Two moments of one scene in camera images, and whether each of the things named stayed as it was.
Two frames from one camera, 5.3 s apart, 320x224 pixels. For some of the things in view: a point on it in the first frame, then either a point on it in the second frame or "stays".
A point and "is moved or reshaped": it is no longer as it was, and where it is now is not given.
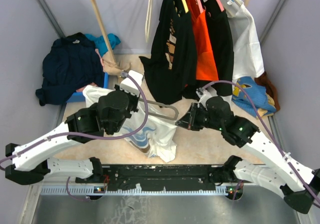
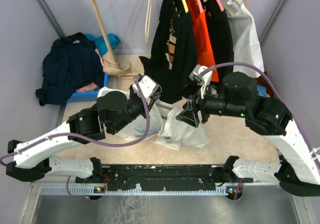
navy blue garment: [71, 63] stays
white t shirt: [158, 138] is moved or reshaped
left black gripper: [135, 98] -> [155, 97]
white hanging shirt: [248, 61] stays
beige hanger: [149, 12] stays
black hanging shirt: [219, 29] stays
